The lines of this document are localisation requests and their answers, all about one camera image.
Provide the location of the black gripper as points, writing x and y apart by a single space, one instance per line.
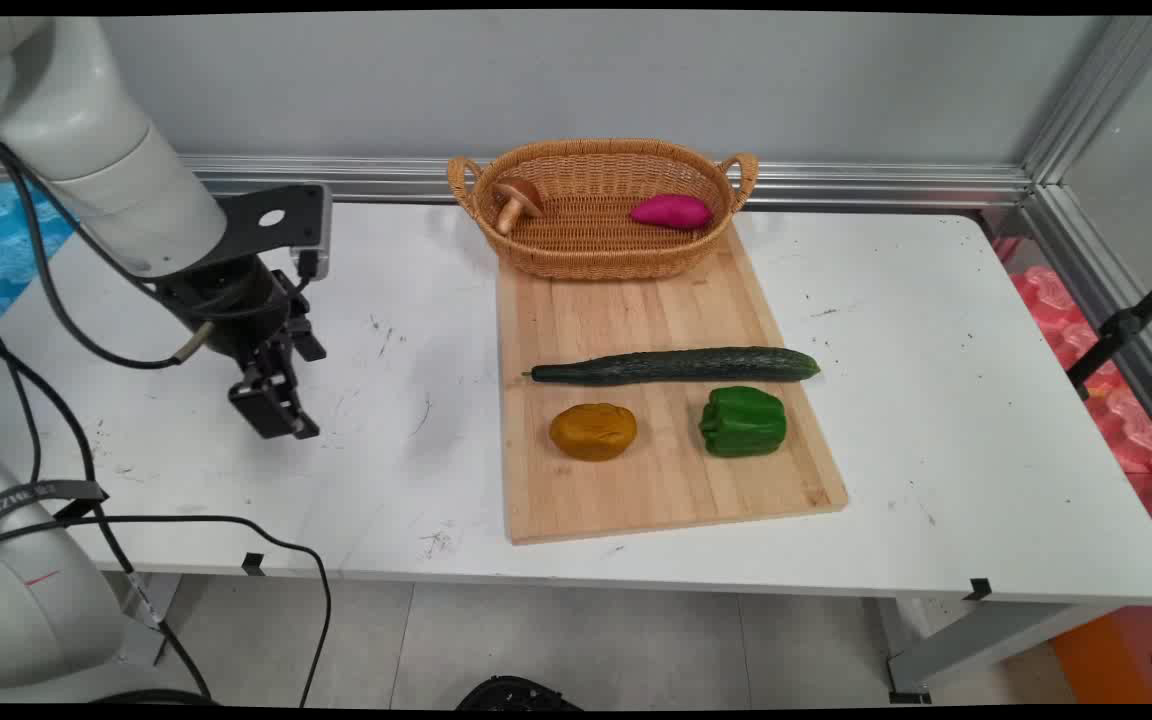
241 305

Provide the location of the dark green toy cucumber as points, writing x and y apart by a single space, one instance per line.
676 366

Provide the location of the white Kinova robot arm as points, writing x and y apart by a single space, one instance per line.
66 110

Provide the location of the black tape piece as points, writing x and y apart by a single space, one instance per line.
978 589
253 564

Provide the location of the grey table leg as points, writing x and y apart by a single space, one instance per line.
986 640
151 615

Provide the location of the brown toy mushroom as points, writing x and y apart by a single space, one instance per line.
514 200

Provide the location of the brown toy potato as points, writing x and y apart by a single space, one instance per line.
593 432

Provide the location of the blue foam mat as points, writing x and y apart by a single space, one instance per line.
1 250

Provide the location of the woven wicker basket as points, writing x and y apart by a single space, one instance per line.
591 255

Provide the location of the black round floor object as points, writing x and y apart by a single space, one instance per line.
516 693

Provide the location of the wooden cutting board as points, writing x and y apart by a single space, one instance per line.
656 490

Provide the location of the purple toy sweet potato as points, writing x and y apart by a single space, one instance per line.
671 212

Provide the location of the green toy bell pepper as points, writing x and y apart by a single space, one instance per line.
742 425

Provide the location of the black tripod leg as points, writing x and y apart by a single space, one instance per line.
1121 325

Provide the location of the pink foam mat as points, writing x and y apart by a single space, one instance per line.
1131 420

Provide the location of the orange floor mat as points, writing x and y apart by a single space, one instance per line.
1106 660

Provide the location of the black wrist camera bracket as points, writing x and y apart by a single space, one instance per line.
236 225

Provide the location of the long aluminium frame rail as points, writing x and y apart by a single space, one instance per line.
886 185

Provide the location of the short aluminium frame rail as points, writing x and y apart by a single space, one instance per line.
1106 300

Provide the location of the slanted aluminium frame post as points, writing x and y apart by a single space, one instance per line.
1101 95

